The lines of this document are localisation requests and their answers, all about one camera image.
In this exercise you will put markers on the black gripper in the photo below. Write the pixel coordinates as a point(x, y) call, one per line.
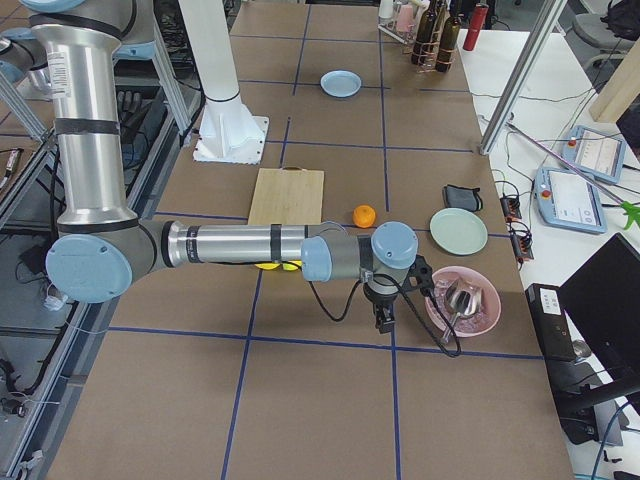
point(379, 302)

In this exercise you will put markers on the orange fruit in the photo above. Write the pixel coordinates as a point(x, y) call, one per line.
point(364, 216)

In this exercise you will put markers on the light blue plate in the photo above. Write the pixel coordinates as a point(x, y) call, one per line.
point(341, 83)

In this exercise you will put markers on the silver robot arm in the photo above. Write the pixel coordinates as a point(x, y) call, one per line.
point(103, 246)

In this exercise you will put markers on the light green plate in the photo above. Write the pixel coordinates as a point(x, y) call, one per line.
point(458, 231)

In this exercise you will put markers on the steel ladle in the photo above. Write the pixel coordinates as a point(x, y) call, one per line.
point(462, 301)

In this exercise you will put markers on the pink bowl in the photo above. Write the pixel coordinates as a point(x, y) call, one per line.
point(489, 310)

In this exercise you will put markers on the yellow lemon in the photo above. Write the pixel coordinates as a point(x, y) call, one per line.
point(291, 265)
point(268, 266)

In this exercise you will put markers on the dark grey folded cloth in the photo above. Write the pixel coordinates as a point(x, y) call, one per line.
point(465, 198)

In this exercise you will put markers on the bamboo cutting board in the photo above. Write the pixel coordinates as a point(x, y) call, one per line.
point(287, 197)

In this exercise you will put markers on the black computer box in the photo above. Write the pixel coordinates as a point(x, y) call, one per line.
point(550, 323)

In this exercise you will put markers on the robot teach pendant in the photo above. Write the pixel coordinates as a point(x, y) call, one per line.
point(567, 201)
point(596, 153)

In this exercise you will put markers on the black monitor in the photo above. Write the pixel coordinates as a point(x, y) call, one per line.
point(602, 300)

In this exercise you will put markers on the dark wine bottle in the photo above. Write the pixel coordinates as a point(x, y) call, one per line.
point(423, 44)
point(448, 40)

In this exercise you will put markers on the red bottle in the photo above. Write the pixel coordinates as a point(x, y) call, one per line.
point(476, 23)

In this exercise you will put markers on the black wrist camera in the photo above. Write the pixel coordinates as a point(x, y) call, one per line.
point(419, 277)

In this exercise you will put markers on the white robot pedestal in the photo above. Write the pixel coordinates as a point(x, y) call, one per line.
point(228, 132)

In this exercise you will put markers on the copper wire bottle rack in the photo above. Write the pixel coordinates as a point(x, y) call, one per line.
point(431, 61)

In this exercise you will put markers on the aluminium frame post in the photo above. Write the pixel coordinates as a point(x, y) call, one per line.
point(543, 27)

